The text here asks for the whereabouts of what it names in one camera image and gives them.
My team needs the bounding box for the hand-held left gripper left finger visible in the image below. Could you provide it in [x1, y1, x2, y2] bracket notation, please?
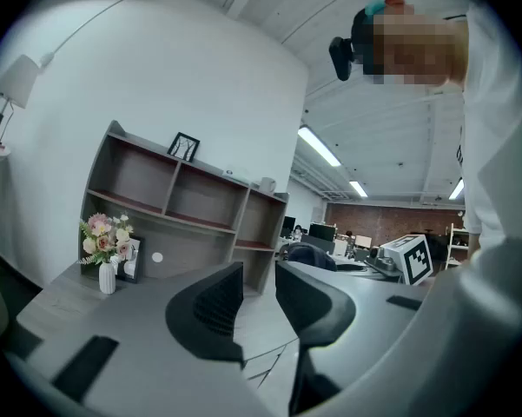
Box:
[164, 261, 245, 371]

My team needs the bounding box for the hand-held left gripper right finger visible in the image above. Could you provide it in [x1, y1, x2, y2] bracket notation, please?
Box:
[274, 261, 357, 417]

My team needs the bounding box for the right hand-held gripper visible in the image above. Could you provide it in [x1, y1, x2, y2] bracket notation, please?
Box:
[364, 233, 435, 288]

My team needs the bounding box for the wooden shelf unit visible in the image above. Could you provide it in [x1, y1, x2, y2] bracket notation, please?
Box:
[80, 119, 290, 295]

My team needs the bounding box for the black computer monitor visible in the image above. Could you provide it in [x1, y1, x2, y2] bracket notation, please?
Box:
[307, 222, 337, 243]
[282, 215, 303, 236]

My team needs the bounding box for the light grey wooden desk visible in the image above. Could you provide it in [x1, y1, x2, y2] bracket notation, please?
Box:
[16, 261, 244, 336]

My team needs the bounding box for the white shelving rack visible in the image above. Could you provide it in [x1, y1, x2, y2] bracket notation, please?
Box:
[444, 227, 471, 269]

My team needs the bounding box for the black office chair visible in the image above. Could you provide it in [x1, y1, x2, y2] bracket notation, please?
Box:
[287, 242, 339, 274]

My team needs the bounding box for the white ribbed vase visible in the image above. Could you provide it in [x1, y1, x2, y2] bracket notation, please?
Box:
[97, 261, 117, 296]

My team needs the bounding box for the pink and cream flower bouquet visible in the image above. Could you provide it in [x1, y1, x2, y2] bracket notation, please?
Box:
[77, 211, 135, 267]

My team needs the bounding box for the person's white t-shirt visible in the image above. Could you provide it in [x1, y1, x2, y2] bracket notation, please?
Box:
[453, 0, 522, 251]

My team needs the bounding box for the person's head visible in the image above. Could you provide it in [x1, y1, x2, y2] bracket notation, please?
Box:
[351, 0, 468, 91]

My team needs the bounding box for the white shade table lamp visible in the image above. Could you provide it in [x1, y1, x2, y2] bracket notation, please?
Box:
[0, 54, 43, 153]

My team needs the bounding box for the small black deer picture frame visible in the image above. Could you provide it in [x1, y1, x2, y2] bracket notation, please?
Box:
[116, 234, 146, 285]

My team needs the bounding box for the black tree picture frame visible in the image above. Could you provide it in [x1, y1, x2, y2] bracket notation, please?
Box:
[166, 131, 202, 164]

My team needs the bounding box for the black head-mounted camera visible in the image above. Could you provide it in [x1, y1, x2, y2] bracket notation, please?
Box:
[327, 36, 359, 83]

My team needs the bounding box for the teal head mount strap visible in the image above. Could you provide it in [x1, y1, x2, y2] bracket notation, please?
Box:
[363, 0, 407, 17]

